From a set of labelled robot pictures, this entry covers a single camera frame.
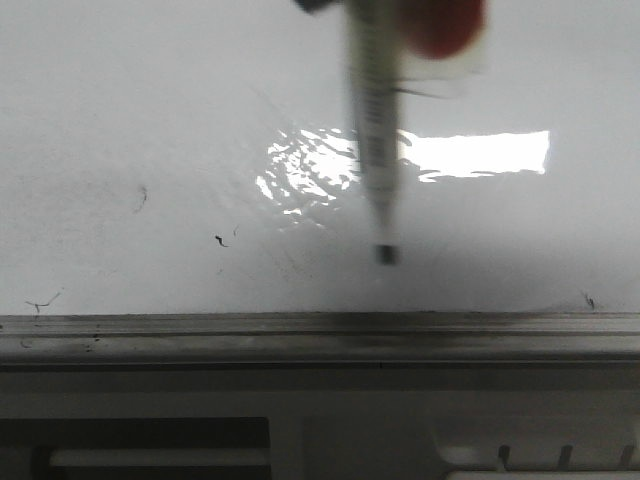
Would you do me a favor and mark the white whiteboard marker pen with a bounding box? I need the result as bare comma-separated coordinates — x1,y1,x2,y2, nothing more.
292,0,489,266

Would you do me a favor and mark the white whiteboard with aluminium frame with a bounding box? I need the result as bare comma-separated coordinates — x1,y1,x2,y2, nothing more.
1,1,639,370

